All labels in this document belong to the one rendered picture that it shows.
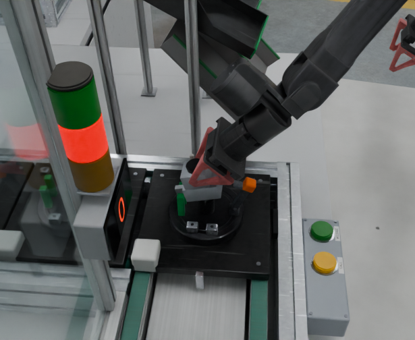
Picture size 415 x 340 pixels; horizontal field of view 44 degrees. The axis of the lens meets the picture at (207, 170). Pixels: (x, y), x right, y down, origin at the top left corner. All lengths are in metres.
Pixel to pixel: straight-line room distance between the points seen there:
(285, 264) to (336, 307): 0.11
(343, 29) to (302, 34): 2.69
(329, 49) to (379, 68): 2.46
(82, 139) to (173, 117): 0.80
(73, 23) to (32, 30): 1.31
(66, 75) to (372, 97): 1.06
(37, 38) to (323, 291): 0.61
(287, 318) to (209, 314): 0.14
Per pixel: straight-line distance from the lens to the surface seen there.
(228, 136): 0.81
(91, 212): 0.64
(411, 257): 1.12
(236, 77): 0.75
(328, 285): 0.92
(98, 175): 0.62
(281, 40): 3.35
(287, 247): 0.95
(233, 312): 0.92
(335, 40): 0.76
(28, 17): 0.52
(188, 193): 0.90
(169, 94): 1.44
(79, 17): 1.86
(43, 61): 0.54
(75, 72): 0.56
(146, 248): 0.91
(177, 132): 1.31
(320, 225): 0.97
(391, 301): 1.05
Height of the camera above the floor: 1.72
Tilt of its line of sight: 45 degrees down
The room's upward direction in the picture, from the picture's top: 1 degrees counter-clockwise
